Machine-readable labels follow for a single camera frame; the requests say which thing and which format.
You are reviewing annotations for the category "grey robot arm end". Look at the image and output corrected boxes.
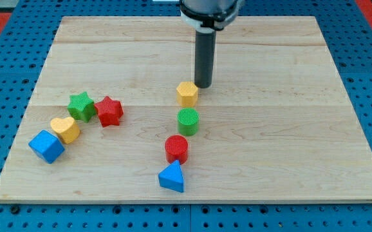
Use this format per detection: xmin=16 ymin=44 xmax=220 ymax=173
xmin=180 ymin=0 xmax=245 ymax=34

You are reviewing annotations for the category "red star block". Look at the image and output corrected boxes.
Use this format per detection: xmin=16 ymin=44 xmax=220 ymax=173
xmin=94 ymin=96 xmax=124 ymax=128

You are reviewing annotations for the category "green star block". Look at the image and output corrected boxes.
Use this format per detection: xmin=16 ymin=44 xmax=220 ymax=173
xmin=67 ymin=92 xmax=97 ymax=123

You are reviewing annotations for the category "green cylinder block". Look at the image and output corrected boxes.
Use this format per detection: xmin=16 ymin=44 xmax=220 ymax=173
xmin=177 ymin=108 xmax=200 ymax=136

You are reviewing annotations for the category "yellow hexagon block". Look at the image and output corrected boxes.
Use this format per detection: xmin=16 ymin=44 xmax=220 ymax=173
xmin=176 ymin=81 xmax=198 ymax=108

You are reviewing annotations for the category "red cylinder block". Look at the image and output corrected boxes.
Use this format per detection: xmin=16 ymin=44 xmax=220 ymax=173
xmin=164 ymin=135 xmax=189 ymax=164

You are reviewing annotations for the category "blue triangle block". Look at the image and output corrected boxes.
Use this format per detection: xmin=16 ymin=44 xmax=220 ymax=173
xmin=158 ymin=160 xmax=184 ymax=193

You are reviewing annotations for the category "light wooden board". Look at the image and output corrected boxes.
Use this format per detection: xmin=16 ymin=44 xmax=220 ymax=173
xmin=0 ymin=16 xmax=372 ymax=204

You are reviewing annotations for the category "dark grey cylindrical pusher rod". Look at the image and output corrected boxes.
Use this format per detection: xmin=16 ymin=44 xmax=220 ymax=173
xmin=194 ymin=31 xmax=216 ymax=88

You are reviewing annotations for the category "yellow heart block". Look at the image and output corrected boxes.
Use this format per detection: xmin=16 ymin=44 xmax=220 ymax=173
xmin=50 ymin=117 xmax=80 ymax=144

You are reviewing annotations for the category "blue cube block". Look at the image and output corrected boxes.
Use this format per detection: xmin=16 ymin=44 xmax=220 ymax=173
xmin=28 ymin=130 xmax=65 ymax=164

